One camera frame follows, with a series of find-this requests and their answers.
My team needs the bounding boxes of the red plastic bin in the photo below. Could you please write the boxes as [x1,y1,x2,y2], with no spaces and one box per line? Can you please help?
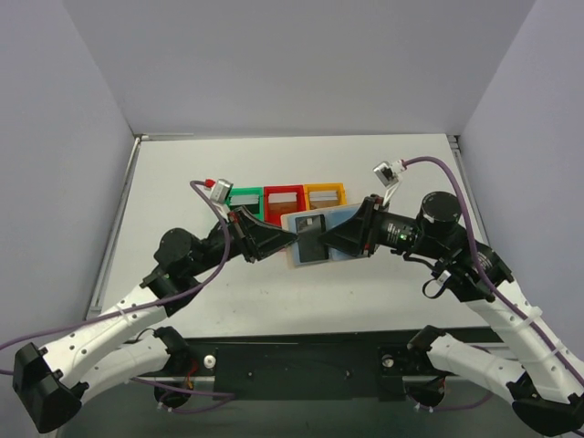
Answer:
[264,184,307,226]

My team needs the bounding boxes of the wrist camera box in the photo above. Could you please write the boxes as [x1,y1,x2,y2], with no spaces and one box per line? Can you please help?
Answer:
[373,160,406,188]
[210,179,234,204]

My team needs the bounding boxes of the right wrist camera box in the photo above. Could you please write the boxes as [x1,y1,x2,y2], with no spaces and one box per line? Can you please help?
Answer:
[373,160,406,188]

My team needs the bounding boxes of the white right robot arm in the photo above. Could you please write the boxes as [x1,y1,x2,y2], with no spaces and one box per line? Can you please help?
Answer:
[319,192,583,437]

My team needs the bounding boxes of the beige leather card holder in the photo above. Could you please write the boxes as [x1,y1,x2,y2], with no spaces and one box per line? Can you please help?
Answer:
[279,201,371,270]

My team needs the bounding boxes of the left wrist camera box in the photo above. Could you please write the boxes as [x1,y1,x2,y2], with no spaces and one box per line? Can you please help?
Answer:
[210,179,234,204]

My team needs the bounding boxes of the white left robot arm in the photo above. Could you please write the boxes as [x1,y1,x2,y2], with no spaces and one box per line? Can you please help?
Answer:
[12,207,297,433]

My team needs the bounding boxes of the yellow plastic bin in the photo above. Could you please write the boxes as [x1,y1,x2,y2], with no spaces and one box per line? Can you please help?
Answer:
[304,182,347,210]

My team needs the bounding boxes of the black credit card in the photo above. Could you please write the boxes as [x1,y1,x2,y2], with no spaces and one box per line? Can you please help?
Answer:
[295,214,329,264]

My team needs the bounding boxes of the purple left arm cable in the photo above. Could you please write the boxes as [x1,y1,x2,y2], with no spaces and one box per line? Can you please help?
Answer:
[0,179,234,352]

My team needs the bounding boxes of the green plastic bin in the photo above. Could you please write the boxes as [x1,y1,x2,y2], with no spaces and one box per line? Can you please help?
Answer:
[226,187,265,222]

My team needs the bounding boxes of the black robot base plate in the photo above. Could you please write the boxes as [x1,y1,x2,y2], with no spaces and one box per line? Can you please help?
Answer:
[157,330,447,402]

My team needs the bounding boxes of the cards in green bin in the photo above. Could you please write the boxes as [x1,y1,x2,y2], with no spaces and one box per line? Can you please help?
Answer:
[231,193,260,205]

